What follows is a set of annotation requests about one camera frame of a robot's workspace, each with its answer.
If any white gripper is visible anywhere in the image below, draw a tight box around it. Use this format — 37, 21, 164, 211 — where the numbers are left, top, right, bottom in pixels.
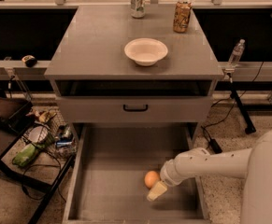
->
147, 160, 183, 202

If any orange fruit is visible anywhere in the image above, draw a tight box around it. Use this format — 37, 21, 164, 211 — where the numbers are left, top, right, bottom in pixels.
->
144, 171, 160, 189

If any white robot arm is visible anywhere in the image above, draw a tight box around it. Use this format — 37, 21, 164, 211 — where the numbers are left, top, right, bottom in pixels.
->
147, 130, 272, 224

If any open middle drawer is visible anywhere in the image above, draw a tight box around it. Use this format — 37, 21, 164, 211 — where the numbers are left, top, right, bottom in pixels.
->
62, 126, 210, 224

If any grey drawer cabinet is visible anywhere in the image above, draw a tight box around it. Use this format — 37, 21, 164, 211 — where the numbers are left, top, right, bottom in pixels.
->
45, 5, 222, 124

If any black tripod stand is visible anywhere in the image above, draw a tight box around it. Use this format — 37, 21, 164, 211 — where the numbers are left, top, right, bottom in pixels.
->
223, 68, 256, 134

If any black side table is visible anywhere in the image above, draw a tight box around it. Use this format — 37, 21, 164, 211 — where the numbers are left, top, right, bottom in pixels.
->
0, 105, 75, 224

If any green chip bag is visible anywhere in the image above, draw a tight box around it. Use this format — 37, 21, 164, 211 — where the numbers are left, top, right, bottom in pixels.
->
12, 143, 39, 168

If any white bowl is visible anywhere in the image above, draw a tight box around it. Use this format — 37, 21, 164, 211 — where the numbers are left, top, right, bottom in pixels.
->
124, 38, 168, 66

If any clear plastic water bottle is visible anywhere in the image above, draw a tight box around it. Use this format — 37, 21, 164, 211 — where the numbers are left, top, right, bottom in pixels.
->
225, 39, 245, 72

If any small black round device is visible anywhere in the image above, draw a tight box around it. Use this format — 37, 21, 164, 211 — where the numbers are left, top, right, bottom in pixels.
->
21, 55, 37, 68

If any gold soda can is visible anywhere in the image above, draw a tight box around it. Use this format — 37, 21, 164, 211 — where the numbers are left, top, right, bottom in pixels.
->
173, 0, 192, 33

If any green white soda can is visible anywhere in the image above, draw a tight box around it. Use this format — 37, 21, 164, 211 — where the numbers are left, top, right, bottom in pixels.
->
130, 0, 145, 18

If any top drawer with black handle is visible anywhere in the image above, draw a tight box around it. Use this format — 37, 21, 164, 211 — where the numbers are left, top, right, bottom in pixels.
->
56, 97, 212, 123

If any wire basket with clutter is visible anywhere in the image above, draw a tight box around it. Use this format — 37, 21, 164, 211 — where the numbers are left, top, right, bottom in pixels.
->
24, 108, 77, 159

